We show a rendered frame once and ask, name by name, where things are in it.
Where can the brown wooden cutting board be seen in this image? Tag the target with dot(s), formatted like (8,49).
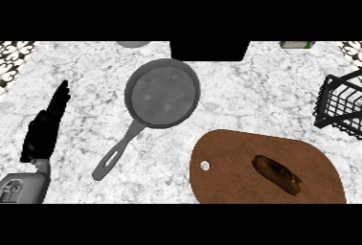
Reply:
(246,156)

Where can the black appliance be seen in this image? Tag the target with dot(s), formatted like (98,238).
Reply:
(210,50)

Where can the grey round object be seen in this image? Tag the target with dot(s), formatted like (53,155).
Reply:
(133,44)

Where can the beige and green box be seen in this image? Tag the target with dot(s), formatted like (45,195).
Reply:
(297,44)

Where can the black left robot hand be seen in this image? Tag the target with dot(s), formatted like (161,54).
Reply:
(45,124)

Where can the brown croissant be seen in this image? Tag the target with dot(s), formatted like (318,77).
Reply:
(278,174)

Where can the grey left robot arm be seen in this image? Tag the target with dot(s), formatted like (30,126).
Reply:
(24,186)

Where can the grey frying pan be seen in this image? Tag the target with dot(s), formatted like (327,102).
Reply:
(163,94)

